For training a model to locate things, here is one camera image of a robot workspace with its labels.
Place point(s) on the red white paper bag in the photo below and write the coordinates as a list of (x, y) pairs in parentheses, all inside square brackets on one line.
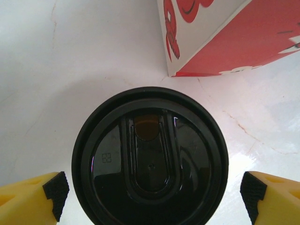
[(234, 47)]

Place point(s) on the black plastic cup lid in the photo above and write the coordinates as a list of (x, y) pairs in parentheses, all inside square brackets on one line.
[(150, 164)]

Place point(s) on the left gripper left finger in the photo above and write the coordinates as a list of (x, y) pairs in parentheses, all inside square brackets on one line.
[(25, 201)]

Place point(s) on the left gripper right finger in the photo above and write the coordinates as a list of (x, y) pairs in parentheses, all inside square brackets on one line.
[(276, 201)]

